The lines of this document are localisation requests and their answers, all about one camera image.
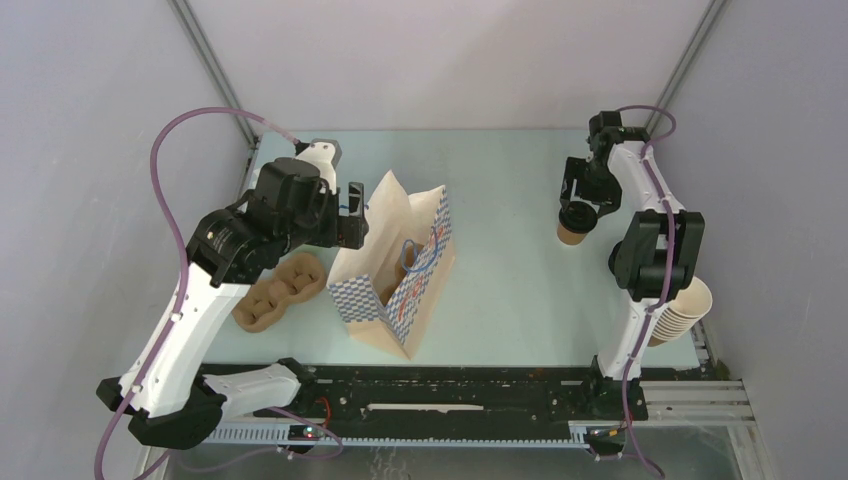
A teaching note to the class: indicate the checkered paper takeout bag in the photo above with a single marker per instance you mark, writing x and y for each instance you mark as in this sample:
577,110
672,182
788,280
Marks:
386,291

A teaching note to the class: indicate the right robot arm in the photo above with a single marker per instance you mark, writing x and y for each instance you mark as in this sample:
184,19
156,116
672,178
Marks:
656,255

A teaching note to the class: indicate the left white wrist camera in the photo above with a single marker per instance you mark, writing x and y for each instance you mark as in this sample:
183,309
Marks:
324,154

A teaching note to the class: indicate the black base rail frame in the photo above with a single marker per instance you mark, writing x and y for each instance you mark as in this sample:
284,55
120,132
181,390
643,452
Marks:
533,407

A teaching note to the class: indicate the stack of paper cups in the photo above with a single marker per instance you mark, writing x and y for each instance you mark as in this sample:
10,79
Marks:
690,306

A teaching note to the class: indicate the black cup lid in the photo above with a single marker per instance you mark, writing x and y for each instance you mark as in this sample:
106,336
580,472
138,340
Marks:
578,217

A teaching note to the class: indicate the single cardboard cup carrier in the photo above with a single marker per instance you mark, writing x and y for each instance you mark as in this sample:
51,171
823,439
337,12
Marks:
408,256

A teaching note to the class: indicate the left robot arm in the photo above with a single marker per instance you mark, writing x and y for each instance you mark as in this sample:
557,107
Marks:
170,401

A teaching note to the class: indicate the brown cardboard cup carrier stack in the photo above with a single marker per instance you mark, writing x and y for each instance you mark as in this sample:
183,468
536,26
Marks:
296,280

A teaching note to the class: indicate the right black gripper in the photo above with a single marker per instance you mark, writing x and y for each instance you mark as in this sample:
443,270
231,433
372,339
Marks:
610,198

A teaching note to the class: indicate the single brown paper cup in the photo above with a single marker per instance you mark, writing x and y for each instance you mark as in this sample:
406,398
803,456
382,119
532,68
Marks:
571,237

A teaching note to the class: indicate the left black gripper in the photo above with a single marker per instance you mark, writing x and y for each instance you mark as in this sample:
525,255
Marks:
343,230

